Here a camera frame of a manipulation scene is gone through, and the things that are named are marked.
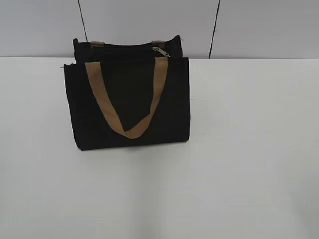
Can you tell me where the black tote bag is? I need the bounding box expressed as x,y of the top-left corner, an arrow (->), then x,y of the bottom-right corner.
64,35 -> 190,151

